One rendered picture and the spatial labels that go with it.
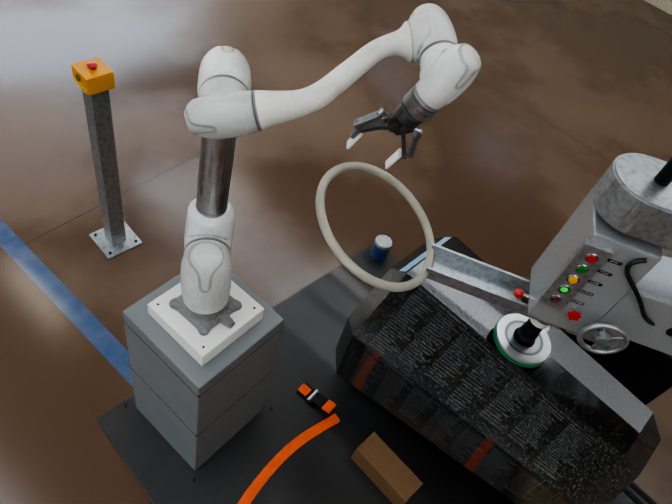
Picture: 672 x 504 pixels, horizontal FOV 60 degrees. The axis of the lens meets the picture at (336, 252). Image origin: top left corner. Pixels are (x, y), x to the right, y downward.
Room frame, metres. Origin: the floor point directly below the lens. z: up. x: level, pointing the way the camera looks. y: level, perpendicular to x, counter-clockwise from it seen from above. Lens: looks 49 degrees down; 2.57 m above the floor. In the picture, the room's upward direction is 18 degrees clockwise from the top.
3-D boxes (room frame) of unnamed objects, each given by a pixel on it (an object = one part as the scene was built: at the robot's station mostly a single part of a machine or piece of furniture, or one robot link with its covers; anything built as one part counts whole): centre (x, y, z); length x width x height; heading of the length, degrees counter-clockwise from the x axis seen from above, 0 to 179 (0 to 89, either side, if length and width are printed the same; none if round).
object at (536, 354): (1.34, -0.76, 0.88); 0.21 x 0.21 x 0.01
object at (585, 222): (1.33, -0.84, 1.32); 0.36 x 0.22 x 0.45; 87
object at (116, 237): (1.82, 1.16, 0.54); 0.20 x 0.20 x 1.09; 57
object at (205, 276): (1.08, 0.38, 1.03); 0.18 x 0.16 x 0.22; 19
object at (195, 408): (1.06, 0.37, 0.40); 0.50 x 0.50 x 0.80; 63
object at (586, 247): (1.23, -0.69, 1.38); 0.08 x 0.03 x 0.28; 87
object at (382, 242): (2.28, -0.24, 0.08); 0.10 x 0.10 x 0.13
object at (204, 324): (1.05, 0.35, 0.89); 0.22 x 0.18 x 0.06; 63
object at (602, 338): (1.21, -0.88, 1.20); 0.15 x 0.10 x 0.15; 87
